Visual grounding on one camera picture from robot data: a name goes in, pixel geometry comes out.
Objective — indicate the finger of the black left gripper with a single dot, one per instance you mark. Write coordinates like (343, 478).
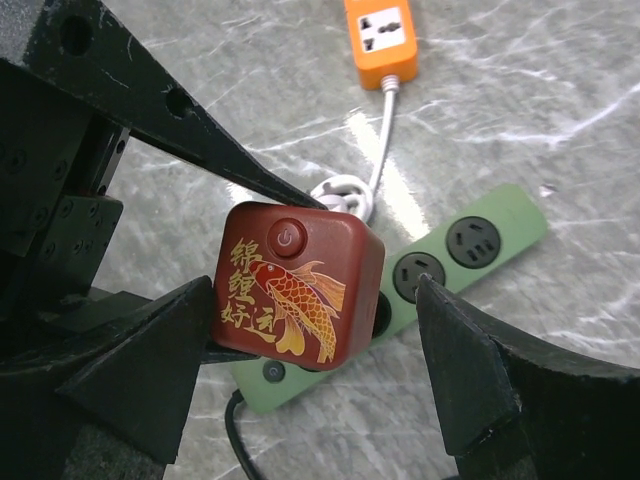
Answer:
(216, 354)

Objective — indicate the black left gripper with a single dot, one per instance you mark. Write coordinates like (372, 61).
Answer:
(75, 83)

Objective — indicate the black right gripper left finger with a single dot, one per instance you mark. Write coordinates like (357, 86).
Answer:
(110, 403)

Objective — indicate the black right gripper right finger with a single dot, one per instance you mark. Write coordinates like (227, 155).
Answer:
(513, 406)

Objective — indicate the red koi cube adapter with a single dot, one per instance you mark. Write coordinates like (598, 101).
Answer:
(297, 285)

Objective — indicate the orange power strip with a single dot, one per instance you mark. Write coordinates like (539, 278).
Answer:
(383, 40)

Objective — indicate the green power strip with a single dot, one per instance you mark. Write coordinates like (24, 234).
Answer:
(464, 249)

